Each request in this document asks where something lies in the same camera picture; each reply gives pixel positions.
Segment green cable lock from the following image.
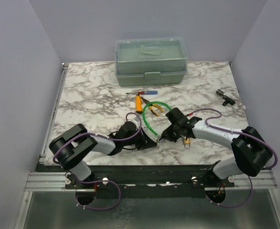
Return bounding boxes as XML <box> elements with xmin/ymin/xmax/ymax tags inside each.
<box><xmin>142</xmin><ymin>101</ymin><xmax>172</xmax><ymax>143</ymax></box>

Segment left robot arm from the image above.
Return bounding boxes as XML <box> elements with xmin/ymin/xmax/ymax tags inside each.
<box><xmin>49</xmin><ymin>121</ymin><xmax>157</xmax><ymax>188</ymax></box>

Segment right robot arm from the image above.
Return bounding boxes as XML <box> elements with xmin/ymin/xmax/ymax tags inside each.
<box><xmin>159</xmin><ymin>108</ymin><xmax>277</xmax><ymax>187</ymax></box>

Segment brass padlock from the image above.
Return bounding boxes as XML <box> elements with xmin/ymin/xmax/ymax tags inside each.
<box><xmin>182</xmin><ymin>138</ymin><xmax>191</xmax><ymax>149</ymax></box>

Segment orange utility knife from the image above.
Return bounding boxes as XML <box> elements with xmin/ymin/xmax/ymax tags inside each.
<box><xmin>135</xmin><ymin>94</ymin><xmax>143</xmax><ymax>114</ymax></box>

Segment blue red screwdriver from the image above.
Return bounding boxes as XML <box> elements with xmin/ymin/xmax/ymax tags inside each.
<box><xmin>126</xmin><ymin>91</ymin><xmax>158</xmax><ymax>95</ymax></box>

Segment black small tool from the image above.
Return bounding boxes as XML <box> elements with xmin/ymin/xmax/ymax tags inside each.
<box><xmin>216</xmin><ymin>89</ymin><xmax>236</xmax><ymax>106</ymax></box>

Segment green plastic toolbox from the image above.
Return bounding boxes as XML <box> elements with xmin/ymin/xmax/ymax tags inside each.
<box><xmin>114</xmin><ymin>37</ymin><xmax>188</xmax><ymax>86</ymax></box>

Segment yellow handled pliers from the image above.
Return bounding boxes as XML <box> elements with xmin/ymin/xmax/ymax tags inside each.
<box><xmin>140</xmin><ymin>97</ymin><xmax>164</xmax><ymax>116</ymax></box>

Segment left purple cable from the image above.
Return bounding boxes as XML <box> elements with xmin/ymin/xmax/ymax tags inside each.
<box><xmin>52</xmin><ymin>112</ymin><xmax>143</xmax><ymax>211</ymax></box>

